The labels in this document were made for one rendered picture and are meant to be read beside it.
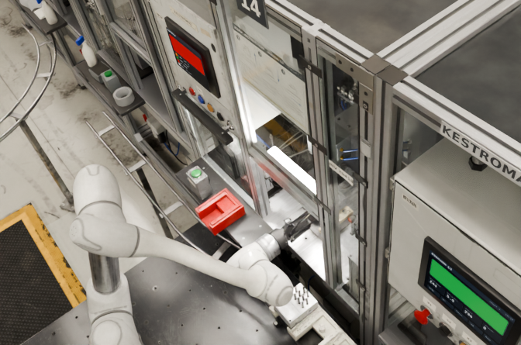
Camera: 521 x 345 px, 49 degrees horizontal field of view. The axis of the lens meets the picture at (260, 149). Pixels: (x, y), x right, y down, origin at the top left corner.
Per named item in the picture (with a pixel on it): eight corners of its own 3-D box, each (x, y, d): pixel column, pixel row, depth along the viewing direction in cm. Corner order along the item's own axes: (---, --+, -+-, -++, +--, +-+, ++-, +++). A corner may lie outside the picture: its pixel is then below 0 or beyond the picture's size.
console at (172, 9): (170, 85, 216) (134, -21, 182) (229, 50, 226) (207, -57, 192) (233, 144, 192) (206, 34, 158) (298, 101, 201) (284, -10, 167)
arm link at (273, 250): (267, 253, 196) (281, 243, 198) (252, 236, 201) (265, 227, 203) (271, 266, 203) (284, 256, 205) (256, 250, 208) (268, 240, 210)
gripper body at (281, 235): (281, 254, 205) (301, 239, 208) (279, 243, 199) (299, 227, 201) (269, 241, 209) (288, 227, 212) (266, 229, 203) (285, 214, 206)
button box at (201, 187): (191, 190, 240) (184, 172, 232) (206, 180, 243) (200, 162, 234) (201, 201, 236) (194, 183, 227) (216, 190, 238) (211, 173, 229)
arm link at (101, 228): (143, 242, 165) (135, 207, 174) (84, 231, 153) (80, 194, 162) (121, 268, 170) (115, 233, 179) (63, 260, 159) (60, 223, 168)
